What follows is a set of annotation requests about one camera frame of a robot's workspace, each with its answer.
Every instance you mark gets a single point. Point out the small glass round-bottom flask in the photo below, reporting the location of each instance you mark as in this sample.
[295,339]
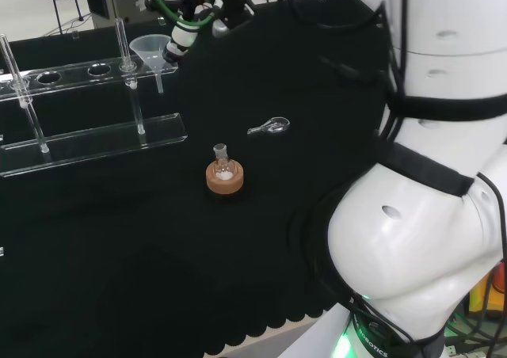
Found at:
[222,172]

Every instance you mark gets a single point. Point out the yellow stop button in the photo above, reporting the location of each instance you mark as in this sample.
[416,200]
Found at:
[481,298]

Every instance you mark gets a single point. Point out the black tripod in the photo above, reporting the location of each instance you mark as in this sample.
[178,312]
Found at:
[59,1]

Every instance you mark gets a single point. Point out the black bench cloth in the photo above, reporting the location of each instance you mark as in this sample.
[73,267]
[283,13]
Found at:
[119,255]

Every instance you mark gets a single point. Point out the translucent plastic funnel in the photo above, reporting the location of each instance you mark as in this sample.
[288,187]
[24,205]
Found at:
[146,51]

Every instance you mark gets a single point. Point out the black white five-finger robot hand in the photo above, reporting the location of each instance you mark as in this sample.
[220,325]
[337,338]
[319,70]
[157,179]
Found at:
[233,5]

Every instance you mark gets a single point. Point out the grey metal box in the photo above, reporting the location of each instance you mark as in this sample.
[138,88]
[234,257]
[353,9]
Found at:
[119,1]

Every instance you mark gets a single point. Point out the clear acrylic funnel stand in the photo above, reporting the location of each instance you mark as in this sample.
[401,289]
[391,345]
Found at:
[73,73]

